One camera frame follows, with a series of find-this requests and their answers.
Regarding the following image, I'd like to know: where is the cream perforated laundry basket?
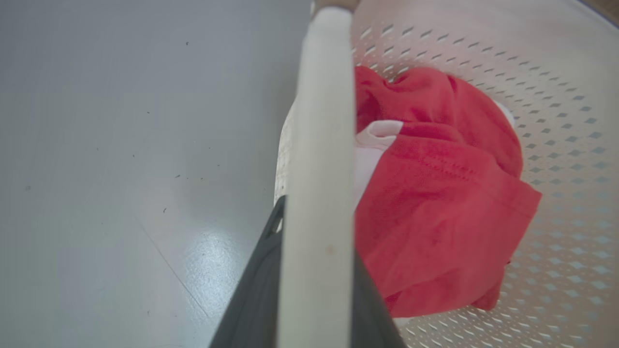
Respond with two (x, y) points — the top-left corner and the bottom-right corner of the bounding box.
(273, 0), (619, 348)

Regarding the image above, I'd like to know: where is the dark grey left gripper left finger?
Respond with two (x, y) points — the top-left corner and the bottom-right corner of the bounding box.
(209, 195), (287, 348)

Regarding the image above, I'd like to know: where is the red and white garment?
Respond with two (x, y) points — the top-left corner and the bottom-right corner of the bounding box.
(354, 65), (543, 319)

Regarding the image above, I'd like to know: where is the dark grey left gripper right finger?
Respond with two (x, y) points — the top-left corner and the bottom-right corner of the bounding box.
(350, 251), (407, 348)

